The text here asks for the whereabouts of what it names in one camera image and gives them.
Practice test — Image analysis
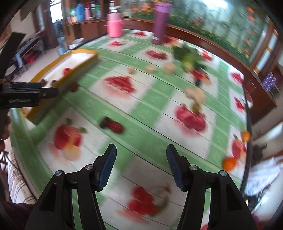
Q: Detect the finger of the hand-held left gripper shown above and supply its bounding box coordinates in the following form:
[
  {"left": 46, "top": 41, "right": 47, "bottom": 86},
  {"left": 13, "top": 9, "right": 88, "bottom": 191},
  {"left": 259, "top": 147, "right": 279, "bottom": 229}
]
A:
[{"left": 39, "top": 87, "right": 60, "bottom": 99}]

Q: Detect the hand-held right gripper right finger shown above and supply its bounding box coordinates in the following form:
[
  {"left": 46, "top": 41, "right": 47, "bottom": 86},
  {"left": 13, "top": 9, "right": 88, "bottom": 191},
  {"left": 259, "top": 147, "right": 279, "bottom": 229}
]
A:
[{"left": 166, "top": 144, "right": 257, "bottom": 230}]

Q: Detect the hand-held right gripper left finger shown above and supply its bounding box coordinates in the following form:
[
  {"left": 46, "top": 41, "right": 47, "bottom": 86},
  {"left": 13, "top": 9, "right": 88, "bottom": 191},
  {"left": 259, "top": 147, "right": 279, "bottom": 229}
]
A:
[{"left": 25, "top": 144, "right": 117, "bottom": 230}]

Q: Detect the red jujube date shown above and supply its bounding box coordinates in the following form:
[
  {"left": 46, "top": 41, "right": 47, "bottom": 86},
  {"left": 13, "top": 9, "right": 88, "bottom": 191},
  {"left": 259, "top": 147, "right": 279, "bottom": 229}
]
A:
[{"left": 99, "top": 117, "right": 124, "bottom": 133}]

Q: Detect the yellow rimmed white tray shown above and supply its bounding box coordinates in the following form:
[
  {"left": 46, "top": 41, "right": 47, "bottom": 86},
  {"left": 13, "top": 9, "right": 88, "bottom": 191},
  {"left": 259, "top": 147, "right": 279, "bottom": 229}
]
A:
[{"left": 22, "top": 50, "right": 99, "bottom": 124}]

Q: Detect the beige cylindrical food block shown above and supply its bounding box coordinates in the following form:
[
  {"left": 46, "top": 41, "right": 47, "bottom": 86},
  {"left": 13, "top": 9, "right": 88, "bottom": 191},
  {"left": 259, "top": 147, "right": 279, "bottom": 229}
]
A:
[
  {"left": 186, "top": 88, "right": 206, "bottom": 103},
  {"left": 165, "top": 62, "right": 176, "bottom": 74}
]

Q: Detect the person's left hand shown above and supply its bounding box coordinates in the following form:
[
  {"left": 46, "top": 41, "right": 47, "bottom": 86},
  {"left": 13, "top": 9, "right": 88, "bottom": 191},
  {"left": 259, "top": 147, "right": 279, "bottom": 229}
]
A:
[{"left": 0, "top": 116, "right": 11, "bottom": 151}]

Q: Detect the low bench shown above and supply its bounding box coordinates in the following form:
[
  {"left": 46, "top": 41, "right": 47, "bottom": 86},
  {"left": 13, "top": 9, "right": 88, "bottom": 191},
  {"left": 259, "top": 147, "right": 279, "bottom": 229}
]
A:
[{"left": 16, "top": 36, "right": 46, "bottom": 69}]

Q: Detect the white plastic bucket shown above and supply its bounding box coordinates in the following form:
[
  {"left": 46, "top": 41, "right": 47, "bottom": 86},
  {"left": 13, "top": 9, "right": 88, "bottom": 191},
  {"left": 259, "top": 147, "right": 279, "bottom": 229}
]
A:
[{"left": 67, "top": 39, "right": 84, "bottom": 50}]

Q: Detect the green fruit print tablecloth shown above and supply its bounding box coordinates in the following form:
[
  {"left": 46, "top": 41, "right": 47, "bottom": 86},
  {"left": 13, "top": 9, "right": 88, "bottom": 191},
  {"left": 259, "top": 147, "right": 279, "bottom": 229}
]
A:
[{"left": 10, "top": 30, "right": 252, "bottom": 230}]

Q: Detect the blue thermos jug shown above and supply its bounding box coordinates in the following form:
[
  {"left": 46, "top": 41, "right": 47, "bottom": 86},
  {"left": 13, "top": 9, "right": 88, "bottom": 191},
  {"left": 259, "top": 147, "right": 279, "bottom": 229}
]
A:
[{"left": 76, "top": 4, "right": 85, "bottom": 22}]

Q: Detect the white plastic bag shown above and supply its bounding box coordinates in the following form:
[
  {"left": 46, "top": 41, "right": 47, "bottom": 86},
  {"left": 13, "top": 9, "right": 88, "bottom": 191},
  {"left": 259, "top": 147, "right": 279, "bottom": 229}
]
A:
[{"left": 244, "top": 156, "right": 281, "bottom": 196}]

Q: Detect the pink knitted sleeve bottle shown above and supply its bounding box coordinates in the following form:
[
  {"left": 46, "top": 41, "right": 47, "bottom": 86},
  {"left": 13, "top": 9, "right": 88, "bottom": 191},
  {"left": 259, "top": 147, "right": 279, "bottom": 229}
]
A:
[{"left": 107, "top": 7, "right": 123, "bottom": 38}]

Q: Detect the green leafy vegetable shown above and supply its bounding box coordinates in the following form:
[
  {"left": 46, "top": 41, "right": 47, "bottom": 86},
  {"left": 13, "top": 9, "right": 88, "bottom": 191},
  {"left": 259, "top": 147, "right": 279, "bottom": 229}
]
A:
[{"left": 174, "top": 44, "right": 207, "bottom": 73}]

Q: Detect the purple striped stack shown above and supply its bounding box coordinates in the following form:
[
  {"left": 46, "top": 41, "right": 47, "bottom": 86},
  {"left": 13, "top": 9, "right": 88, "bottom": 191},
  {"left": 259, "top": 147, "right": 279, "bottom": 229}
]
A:
[{"left": 263, "top": 72, "right": 279, "bottom": 96}]

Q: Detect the purple bottle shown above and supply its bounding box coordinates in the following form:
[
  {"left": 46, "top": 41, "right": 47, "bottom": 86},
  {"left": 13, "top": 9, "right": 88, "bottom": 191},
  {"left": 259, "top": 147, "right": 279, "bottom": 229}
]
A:
[{"left": 152, "top": 3, "right": 173, "bottom": 45}]

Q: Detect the flower landscape wall mural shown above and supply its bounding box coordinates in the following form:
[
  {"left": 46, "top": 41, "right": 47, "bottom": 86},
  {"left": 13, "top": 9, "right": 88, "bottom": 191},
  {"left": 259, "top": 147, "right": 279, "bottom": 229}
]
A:
[{"left": 133, "top": 0, "right": 272, "bottom": 64}]

